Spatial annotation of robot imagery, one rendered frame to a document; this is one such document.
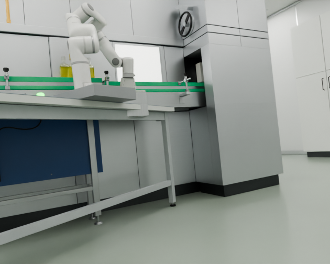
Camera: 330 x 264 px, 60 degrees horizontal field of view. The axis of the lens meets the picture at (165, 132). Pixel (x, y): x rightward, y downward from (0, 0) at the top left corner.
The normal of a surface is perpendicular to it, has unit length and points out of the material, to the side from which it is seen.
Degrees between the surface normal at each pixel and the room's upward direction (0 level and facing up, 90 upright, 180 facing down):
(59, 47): 90
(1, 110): 90
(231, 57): 90
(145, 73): 90
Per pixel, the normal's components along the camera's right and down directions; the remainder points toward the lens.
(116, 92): 0.83, -0.10
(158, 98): 0.47, -0.07
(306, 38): -0.88, 0.07
